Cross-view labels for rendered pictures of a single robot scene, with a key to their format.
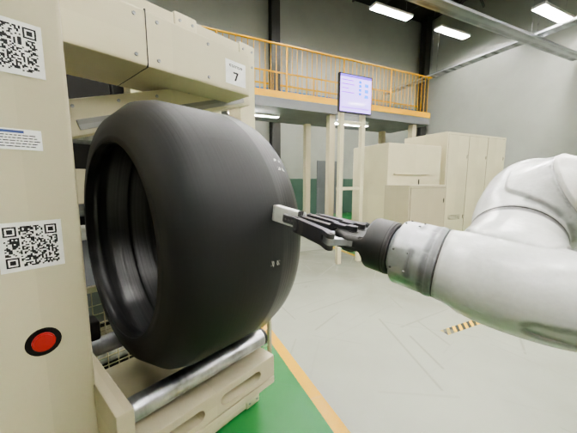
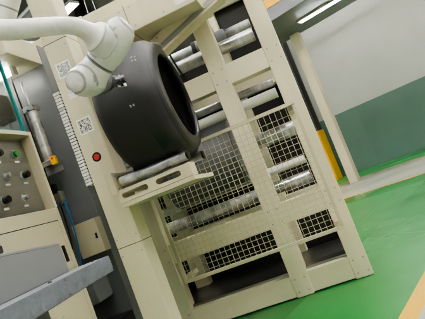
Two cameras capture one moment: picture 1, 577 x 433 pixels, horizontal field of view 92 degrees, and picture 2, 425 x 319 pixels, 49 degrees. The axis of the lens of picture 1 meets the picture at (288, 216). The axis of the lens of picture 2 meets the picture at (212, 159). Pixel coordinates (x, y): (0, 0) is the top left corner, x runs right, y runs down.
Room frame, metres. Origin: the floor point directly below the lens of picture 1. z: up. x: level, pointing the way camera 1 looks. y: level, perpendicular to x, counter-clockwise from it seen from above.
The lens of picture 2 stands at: (-0.18, -1.72, 0.69)
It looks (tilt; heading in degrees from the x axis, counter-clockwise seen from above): 4 degrees up; 61
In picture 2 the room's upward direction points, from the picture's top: 21 degrees counter-clockwise
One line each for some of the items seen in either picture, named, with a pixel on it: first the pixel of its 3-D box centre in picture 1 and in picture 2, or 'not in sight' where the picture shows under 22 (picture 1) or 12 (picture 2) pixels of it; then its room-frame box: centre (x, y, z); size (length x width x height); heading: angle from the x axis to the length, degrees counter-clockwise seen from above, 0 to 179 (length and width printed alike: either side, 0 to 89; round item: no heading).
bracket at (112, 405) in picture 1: (93, 381); (129, 181); (0.54, 0.41, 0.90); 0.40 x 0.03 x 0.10; 49
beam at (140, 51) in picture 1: (154, 59); (147, 19); (0.96, 0.44, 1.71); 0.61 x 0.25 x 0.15; 139
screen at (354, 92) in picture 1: (355, 94); not in sight; (4.39, -1.00, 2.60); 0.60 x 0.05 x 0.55; 115
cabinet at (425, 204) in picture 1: (413, 220); not in sight; (4.94, -2.23, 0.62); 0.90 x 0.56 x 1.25; 115
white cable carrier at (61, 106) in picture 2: not in sight; (75, 138); (0.38, 0.48, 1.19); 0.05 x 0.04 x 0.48; 49
